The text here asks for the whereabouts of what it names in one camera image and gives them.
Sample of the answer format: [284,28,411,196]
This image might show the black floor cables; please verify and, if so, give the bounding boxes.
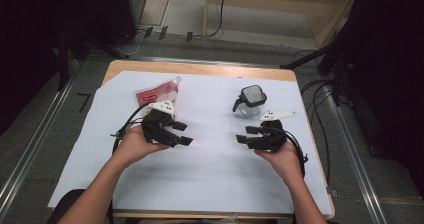
[299,78,335,187]

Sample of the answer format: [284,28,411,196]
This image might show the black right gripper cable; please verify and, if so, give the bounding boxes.
[283,129,310,179]

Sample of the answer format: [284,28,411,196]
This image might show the light wooden frame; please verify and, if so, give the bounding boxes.
[202,0,363,49]

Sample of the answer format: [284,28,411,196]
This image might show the black metal stand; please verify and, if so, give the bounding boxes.
[56,25,130,92]
[279,38,354,107]

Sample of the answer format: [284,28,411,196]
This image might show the white paper sheet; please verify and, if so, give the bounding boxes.
[47,71,333,216]

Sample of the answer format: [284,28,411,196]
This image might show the clear jar with black lid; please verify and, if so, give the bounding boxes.
[231,84,268,119]

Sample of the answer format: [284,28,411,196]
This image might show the person's right hand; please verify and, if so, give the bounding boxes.
[254,140,305,185]

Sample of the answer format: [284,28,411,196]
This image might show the red and white spout pouch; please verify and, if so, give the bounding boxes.
[133,75,183,114]

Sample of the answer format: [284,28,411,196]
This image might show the black chair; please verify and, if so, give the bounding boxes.
[47,188,86,224]

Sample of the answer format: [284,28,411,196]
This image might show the black curtain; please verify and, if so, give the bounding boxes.
[333,0,424,200]
[0,0,111,136]

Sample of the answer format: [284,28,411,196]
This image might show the black hanging cable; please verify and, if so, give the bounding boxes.
[194,0,228,39]

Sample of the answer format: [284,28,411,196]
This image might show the metal floor rail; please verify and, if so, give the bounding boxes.
[324,83,390,224]
[133,55,283,69]
[0,62,81,215]

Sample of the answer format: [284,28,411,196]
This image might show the dark cabinet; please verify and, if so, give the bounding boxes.
[99,0,148,47]

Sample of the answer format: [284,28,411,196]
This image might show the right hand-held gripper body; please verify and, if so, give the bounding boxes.
[247,110,298,154]

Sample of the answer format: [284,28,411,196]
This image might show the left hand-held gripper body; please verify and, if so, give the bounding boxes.
[141,99,183,148]

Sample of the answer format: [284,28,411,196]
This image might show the white floor cable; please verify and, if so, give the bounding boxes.
[114,30,141,58]

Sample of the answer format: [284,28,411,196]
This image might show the person's left hand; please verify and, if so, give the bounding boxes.
[113,124,171,170]

